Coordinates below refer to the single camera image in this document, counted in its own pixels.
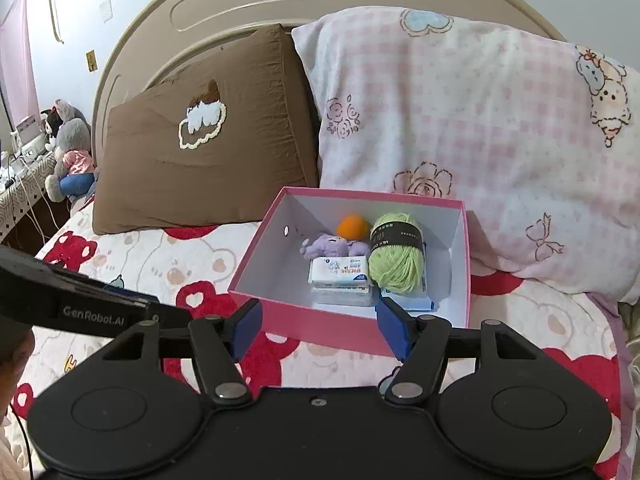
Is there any beige bed headboard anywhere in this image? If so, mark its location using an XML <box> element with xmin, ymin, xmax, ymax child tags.
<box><xmin>92</xmin><ymin>0</ymin><xmax>562</xmax><ymax>157</ymax></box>

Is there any person left hand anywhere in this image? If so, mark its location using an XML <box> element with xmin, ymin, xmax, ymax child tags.
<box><xmin>1</xmin><ymin>330</ymin><xmax>35</xmax><ymax>419</ymax></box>

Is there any pink floral pillow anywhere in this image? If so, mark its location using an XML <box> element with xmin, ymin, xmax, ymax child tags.
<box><xmin>292</xmin><ymin>6</ymin><xmax>639</xmax><ymax>303</ymax></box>

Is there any black white plush toy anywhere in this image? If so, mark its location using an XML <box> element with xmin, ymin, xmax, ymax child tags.
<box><xmin>40</xmin><ymin>107</ymin><xmax>63</xmax><ymax>152</ymax></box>

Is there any brown pillow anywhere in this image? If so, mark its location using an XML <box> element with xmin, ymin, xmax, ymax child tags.
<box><xmin>93</xmin><ymin>24</ymin><xmax>319</xmax><ymax>235</ymax></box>

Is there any orange ball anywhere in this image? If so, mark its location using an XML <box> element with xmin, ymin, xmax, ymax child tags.
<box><xmin>335</xmin><ymin>214</ymin><xmax>371</xmax><ymax>240</ymax></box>

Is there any orange white mask pack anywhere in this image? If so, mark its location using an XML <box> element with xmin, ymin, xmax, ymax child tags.
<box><xmin>310</xmin><ymin>284</ymin><xmax>374</xmax><ymax>307</ymax></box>

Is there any red bear print blanket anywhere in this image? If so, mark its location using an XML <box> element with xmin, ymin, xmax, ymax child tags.
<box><xmin>1</xmin><ymin>209</ymin><xmax>639</xmax><ymax>479</ymax></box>

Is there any green yarn ball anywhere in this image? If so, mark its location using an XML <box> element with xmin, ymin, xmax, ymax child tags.
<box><xmin>368</xmin><ymin>212</ymin><xmax>425</xmax><ymax>295</ymax></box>

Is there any small white tissue pack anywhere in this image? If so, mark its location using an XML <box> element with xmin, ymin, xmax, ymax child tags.
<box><xmin>308</xmin><ymin>256</ymin><xmax>370</xmax><ymax>286</ymax></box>

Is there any blue wet wipes pack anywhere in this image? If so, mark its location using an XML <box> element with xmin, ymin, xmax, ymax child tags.
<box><xmin>380</xmin><ymin>245</ymin><xmax>436</xmax><ymax>313</ymax></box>

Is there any cluttered side table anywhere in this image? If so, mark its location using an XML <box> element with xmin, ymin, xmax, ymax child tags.
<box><xmin>1</xmin><ymin>115</ymin><xmax>56</xmax><ymax>243</ymax></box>

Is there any pink cardboard box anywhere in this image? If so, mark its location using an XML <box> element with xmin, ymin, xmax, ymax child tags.
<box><xmin>229</xmin><ymin>188</ymin><xmax>471</xmax><ymax>356</ymax></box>

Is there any purple plush toy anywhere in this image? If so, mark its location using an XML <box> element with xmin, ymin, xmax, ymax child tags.
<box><xmin>299</xmin><ymin>233</ymin><xmax>370</xmax><ymax>260</ymax></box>

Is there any grey plush toy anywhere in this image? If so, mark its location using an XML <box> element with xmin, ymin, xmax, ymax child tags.
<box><xmin>44</xmin><ymin>99</ymin><xmax>96</xmax><ymax>203</ymax></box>

